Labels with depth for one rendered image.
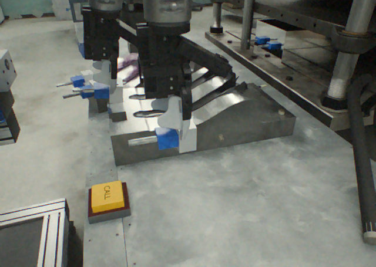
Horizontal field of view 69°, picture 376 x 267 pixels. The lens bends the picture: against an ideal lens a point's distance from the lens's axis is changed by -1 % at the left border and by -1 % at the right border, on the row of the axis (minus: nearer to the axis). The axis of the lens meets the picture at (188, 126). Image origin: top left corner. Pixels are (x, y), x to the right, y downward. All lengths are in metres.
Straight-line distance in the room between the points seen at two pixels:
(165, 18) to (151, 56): 0.07
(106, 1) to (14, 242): 1.11
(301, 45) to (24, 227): 1.51
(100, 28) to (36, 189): 1.45
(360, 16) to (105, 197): 0.86
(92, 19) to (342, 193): 0.68
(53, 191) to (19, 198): 0.20
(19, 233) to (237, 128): 1.09
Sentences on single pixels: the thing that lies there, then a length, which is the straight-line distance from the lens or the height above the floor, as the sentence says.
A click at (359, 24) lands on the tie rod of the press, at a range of 1.01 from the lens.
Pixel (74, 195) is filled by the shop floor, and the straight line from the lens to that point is 1.87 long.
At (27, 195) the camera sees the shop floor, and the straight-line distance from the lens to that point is 1.99.
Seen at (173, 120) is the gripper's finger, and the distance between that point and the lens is 0.50.
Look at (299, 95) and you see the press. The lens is 1.16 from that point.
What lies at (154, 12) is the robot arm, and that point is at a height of 1.17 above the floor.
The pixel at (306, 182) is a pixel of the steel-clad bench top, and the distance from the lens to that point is 0.70.
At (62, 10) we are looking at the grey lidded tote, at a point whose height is 0.22.
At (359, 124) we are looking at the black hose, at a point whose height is 0.89.
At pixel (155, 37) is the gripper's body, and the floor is 1.13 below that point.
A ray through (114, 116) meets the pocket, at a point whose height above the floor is 0.88.
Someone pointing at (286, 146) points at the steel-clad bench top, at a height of 0.80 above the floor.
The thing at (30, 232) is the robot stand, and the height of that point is 0.21.
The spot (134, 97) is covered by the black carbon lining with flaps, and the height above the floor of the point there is 0.89.
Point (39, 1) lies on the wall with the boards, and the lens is 8.01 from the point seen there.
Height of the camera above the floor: 1.24
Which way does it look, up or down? 31 degrees down
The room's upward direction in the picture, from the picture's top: straight up
